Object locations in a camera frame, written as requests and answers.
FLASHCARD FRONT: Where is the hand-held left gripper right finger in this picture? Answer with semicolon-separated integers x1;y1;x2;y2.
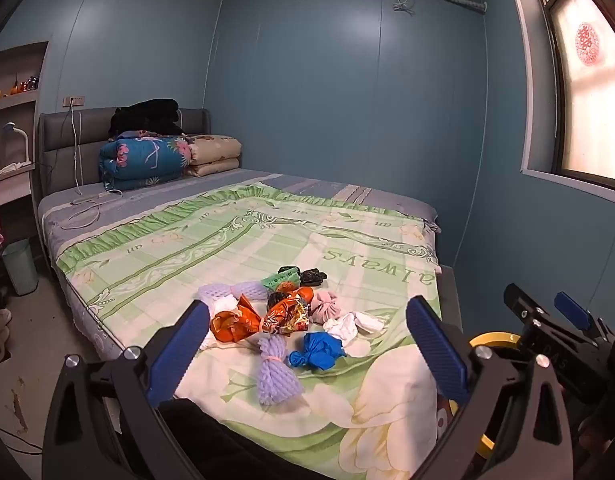
405;296;573;480

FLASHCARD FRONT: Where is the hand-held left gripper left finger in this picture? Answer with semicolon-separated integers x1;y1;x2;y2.
42;300;213;480

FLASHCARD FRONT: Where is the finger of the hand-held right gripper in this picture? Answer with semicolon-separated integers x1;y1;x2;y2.
503;282;555;341
554;291;615;346

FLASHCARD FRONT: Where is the yellow rimmed black bin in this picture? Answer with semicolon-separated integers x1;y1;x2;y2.
450;331;523;463

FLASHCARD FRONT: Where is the white tissue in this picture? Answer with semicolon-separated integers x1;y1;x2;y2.
198;294;243;352

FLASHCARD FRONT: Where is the pale purple foam net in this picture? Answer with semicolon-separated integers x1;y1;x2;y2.
198;280;267;306
256;334;304;407

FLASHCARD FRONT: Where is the colourful foil snack wrapper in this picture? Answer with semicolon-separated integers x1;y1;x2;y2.
260;294;313;336

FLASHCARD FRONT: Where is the pink plastic bag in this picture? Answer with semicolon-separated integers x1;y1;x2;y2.
307;290;341;323

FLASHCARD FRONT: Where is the green snack packet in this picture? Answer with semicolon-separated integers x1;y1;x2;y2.
260;270;302;291

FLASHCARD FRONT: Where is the green floral printed blanket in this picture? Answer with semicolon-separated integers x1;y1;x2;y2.
55;185;455;480

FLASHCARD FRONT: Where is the green plastic waste bin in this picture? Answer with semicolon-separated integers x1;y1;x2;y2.
0;238;39;297

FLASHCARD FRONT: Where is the blue floral folded quilt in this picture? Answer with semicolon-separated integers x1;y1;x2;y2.
98;132;193;191

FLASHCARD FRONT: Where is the beige folded quilt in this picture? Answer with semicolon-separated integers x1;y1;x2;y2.
185;135;242;178

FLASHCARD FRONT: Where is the window with frosted glass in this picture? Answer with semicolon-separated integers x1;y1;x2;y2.
502;0;615;193

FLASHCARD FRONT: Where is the black clothes pile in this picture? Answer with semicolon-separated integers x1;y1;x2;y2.
109;98;181;141

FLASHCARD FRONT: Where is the grey upholstered bed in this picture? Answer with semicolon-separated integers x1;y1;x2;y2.
36;107;463;480

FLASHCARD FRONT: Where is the white cloth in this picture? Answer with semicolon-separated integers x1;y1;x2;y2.
0;160;36;178

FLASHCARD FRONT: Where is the red paper cutting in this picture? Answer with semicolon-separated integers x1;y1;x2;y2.
573;22;604;66

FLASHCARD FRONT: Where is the white desk lamp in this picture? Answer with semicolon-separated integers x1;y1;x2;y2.
2;122;31;163

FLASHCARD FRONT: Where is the white shelf unit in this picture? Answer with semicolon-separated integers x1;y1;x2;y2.
0;41;51;211

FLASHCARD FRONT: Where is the white charging cable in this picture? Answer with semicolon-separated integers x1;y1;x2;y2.
62;105;123;231

